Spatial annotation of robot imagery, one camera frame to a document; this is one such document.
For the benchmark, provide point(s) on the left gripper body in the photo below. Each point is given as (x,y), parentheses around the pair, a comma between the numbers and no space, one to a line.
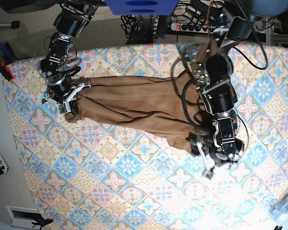
(212,157)

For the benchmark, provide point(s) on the red black clamp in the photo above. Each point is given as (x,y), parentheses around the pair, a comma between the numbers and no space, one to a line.
(9,57)

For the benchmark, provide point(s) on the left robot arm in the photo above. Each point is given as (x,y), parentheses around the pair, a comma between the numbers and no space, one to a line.
(211,78)

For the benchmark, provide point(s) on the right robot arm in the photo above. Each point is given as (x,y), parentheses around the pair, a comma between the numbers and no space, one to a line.
(55,68)

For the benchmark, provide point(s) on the patterned tablecloth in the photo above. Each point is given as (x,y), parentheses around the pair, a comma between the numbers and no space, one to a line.
(90,176)

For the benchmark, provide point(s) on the brown t-shirt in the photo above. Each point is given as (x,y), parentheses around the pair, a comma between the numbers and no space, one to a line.
(144,103)

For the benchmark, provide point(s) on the blue plate overhead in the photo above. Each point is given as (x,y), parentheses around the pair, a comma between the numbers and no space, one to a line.
(142,7)

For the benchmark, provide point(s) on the orange black clamp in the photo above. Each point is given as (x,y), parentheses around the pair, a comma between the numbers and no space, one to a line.
(40,221)

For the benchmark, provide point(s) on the white tray box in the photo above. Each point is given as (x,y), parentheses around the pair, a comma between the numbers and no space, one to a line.
(22,218)

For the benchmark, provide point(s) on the clear plastic box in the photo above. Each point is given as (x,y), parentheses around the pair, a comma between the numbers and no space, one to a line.
(279,211)

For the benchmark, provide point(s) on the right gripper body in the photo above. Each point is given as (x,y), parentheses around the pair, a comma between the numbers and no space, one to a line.
(62,95)

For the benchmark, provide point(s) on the black power strip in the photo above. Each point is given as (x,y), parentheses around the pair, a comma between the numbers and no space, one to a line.
(184,27)

